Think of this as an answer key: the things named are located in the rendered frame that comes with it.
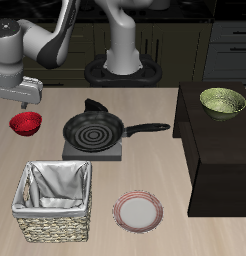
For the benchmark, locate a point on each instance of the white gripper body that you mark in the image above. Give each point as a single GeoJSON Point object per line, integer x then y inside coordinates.
{"type": "Point", "coordinates": [15, 93]}

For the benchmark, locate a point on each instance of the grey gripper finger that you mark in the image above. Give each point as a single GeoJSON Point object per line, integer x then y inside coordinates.
{"type": "Point", "coordinates": [24, 105]}

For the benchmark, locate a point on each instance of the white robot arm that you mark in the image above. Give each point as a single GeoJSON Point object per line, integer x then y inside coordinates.
{"type": "Point", "coordinates": [123, 40]}

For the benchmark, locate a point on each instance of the red bowl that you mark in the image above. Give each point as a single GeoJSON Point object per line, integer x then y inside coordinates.
{"type": "Point", "coordinates": [25, 124]}

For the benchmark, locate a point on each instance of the wicker basket with white liner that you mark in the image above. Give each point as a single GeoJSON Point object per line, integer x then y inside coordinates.
{"type": "Point", "coordinates": [51, 220]}

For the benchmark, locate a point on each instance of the green bowl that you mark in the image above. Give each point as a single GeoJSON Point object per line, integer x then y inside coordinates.
{"type": "Point", "coordinates": [223, 104]}

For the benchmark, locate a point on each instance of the black frying pan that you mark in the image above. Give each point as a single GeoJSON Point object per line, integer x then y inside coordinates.
{"type": "Point", "coordinates": [93, 131]}

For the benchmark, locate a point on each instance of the dark grey stove plate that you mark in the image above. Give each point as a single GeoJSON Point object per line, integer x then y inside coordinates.
{"type": "Point", "coordinates": [95, 155]}

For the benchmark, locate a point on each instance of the white plate with red rings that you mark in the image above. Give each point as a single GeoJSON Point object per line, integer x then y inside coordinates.
{"type": "Point", "coordinates": [138, 211]}

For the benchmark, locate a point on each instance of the dark kitchen cupboards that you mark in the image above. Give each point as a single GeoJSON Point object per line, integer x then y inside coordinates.
{"type": "Point", "coordinates": [178, 50]}

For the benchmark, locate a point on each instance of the dark wooden cabinet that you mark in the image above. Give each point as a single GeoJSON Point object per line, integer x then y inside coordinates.
{"type": "Point", "coordinates": [215, 160]}

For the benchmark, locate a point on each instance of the grey drawer unit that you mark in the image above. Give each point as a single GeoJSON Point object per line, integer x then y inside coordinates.
{"type": "Point", "coordinates": [228, 53]}

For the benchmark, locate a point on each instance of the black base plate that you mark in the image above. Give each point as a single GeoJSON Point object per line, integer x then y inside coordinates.
{"type": "Point", "coordinates": [151, 75]}

